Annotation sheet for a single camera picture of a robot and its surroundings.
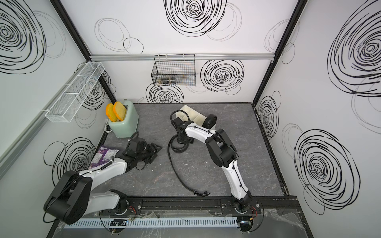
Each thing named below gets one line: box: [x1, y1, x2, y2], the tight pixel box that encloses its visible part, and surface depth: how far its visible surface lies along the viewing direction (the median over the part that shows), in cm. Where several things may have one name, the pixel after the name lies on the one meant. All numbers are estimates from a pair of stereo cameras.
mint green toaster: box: [108, 98, 139, 139], surface depth 95 cm
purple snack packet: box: [89, 146, 120, 169], surface depth 84 cm
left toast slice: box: [105, 103, 118, 122], surface depth 89 cm
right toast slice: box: [113, 101, 127, 121], surface depth 93 cm
